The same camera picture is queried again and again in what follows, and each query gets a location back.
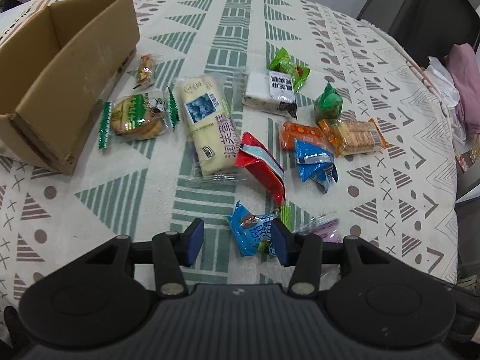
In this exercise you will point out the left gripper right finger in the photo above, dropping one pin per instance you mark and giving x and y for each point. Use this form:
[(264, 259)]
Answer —
[(304, 253)]

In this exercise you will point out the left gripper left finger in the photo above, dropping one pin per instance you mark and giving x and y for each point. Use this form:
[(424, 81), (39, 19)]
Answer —
[(173, 250)]

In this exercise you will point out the purple snack packet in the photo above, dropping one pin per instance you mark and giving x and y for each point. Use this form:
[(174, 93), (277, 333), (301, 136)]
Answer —
[(326, 227)]

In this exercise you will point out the blue candy snack packet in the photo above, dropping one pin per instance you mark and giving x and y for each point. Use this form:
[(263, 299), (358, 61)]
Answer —
[(252, 232)]

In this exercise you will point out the blue foil snack packet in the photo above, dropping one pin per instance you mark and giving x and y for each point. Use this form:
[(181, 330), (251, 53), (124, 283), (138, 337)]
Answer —
[(316, 164)]

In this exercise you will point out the red snack packet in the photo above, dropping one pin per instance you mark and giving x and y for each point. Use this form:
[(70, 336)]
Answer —
[(254, 157)]

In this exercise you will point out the orange snack packet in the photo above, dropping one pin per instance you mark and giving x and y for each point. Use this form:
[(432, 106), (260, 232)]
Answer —
[(290, 131)]

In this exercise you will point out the orange cracker packet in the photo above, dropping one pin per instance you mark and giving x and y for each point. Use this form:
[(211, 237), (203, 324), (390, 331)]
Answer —
[(351, 137)]

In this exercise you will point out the green round biscuit packet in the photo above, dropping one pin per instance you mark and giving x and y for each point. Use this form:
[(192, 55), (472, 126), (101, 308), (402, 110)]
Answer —
[(138, 117)]

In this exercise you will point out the long cream bread packet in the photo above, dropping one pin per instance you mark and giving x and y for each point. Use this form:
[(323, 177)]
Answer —
[(209, 122)]

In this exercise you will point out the dark green snack packet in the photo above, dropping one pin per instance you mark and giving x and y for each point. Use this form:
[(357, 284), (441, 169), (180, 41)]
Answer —
[(328, 105)]

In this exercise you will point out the patterned white bed cover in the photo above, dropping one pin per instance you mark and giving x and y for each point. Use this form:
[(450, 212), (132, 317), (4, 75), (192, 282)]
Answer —
[(400, 198)]

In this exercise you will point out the black white cake packet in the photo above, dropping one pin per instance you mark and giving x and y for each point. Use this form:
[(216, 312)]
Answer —
[(271, 92)]

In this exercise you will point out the small yellow candy packet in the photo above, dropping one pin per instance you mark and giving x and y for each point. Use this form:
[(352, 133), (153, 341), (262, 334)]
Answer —
[(145, 76)]

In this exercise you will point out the light green snack packet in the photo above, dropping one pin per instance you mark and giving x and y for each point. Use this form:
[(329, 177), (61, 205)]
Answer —
[(284, 63)]

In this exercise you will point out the white crumpled cloth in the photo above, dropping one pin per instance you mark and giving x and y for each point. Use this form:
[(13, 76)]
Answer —
[(444, 83)]

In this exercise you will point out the brown cardboard box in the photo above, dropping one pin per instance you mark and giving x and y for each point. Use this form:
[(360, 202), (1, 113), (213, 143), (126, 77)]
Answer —
[(57, 69)]

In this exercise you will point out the pink pillow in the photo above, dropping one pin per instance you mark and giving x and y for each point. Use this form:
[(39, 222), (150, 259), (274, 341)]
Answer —
[(463, 67)]

